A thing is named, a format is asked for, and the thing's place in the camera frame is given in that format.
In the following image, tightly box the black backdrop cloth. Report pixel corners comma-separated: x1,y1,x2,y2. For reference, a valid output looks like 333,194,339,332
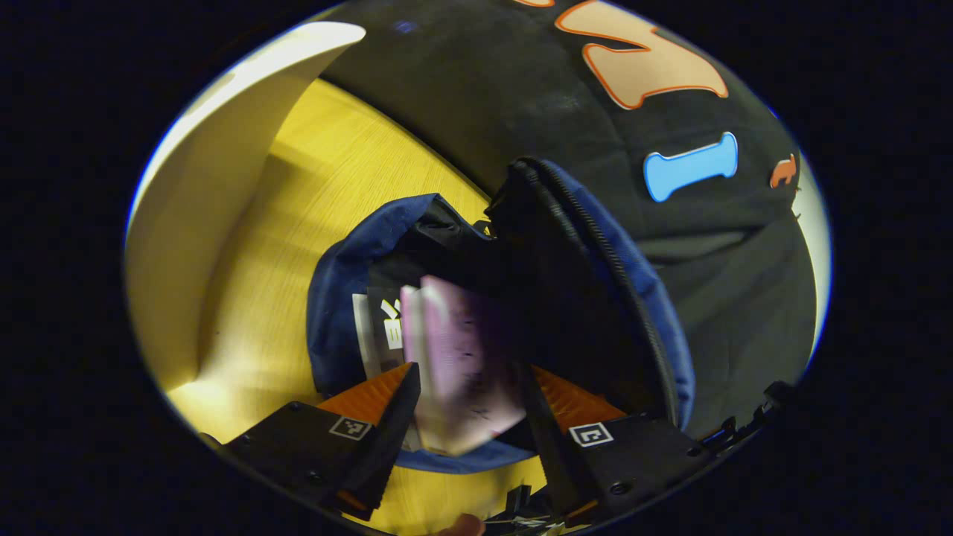
320,0,820,440

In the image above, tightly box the pink book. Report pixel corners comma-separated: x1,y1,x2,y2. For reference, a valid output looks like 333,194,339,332
400,275,528,456

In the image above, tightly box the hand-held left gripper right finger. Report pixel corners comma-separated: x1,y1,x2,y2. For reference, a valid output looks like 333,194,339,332
514,361,715,526

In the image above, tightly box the white bookshelf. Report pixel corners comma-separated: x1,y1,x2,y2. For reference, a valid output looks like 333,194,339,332
125,21,367,392

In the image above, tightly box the blue schoolbag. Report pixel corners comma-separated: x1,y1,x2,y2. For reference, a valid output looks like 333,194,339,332
307,156,697,475

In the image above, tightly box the black cover book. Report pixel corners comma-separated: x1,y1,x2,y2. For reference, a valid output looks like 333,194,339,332
351,287,407,380

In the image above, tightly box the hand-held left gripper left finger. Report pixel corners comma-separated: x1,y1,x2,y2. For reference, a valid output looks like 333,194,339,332
223,363,422,522

